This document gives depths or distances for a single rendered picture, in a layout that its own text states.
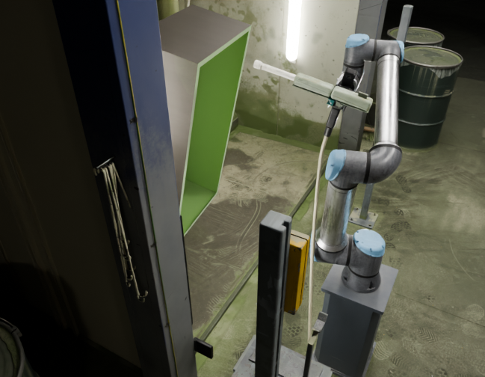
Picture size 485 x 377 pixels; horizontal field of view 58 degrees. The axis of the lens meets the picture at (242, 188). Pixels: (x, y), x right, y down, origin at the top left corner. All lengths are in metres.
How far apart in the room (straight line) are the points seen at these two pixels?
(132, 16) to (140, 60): 0.11
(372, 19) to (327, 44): 0.43
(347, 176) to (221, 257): 1.73
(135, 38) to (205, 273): 2.14
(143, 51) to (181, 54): 0.76
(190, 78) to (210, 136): 0.92
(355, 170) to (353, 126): 2.61
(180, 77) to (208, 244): 1.61
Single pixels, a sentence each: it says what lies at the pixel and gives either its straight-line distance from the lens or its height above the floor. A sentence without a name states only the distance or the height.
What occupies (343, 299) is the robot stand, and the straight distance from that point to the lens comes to 2.21.
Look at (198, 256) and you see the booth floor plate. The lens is 3.18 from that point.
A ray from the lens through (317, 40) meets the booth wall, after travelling 4.03.
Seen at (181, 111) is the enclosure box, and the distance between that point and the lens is 2.05.
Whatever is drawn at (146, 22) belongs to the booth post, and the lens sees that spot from 1.22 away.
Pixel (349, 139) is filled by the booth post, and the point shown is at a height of 0.23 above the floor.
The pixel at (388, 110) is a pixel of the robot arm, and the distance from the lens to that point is 1.76.
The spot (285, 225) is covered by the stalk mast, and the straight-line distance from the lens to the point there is 1.01.
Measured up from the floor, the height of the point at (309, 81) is 1.64.
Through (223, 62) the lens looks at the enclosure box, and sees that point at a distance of 2.56.
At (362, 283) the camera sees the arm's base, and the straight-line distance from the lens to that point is 2.20.
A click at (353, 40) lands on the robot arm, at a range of 1.95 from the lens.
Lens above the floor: 2.29
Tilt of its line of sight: 36 degrees down
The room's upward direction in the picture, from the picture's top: straight up
